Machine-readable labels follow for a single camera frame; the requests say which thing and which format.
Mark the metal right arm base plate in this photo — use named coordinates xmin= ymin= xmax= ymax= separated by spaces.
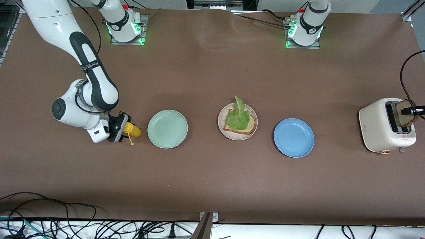
xmin=110 ymin=13 xmax=148 ymax=46

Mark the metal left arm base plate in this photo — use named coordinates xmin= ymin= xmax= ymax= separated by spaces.
xmin=285 ymin=18 xmax=321 ymax=49

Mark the cream white toaster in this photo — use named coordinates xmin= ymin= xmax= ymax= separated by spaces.
xmin=358 ymin=98 xmax=417 ymax=154

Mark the blue plate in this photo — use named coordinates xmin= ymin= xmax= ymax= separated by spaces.
xmin=273 ymin=118 xmax=315 ymax=158

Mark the looped black cable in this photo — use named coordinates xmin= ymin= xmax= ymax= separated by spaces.
xmin=342 ymin=225 xmax=377 ymax=239

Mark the dark side cabinet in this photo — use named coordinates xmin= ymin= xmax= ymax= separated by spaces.
xmin=0 ymin=3 xmax=22 ymax=67

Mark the green lettuce leaf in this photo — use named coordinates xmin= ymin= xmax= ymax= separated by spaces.
xmin=226 ymin=96 xmax=251 ymax=131

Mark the mint green plate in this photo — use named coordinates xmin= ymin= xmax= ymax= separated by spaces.
xmin=147 ymin=110 xmax=189 ymax=149

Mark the beige plate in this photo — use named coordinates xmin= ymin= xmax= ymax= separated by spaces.
xmin=217 ymin=102 xmax=258 ymax=141

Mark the black cable tangle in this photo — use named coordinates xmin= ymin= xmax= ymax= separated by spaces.
xmin=0 ymin=192 xmax=200 ymax=239

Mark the teal cable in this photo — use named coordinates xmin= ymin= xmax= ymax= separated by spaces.
xmin=0 ymin=216 xmax=45 ymax=239

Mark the black base cable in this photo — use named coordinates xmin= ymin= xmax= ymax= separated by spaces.
xmin=232 ymin=9 xmax=293 ymax=30

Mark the brown bread slice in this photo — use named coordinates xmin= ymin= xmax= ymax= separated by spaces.
xmin=223 ymin=108 xmax=256 ymax=135
xmin=395 ymin=99 xmax=419 ymax=128

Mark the grey metal bracket post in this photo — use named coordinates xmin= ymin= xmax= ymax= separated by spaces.
xmin=191 ymin=212 xmax=219 ymax=239

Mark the yellow mustard squeeze bottle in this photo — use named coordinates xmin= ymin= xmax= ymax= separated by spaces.
xmin=123 ymin=122 xmax=142 ymax=146

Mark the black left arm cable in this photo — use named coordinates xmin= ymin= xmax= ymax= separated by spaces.
xmin=400 ymin=50 xmax=425 ymax=120

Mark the black metal equipment frame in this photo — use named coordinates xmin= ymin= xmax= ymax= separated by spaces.
xmin=186 ymin=0 xmax=258 ymax=12

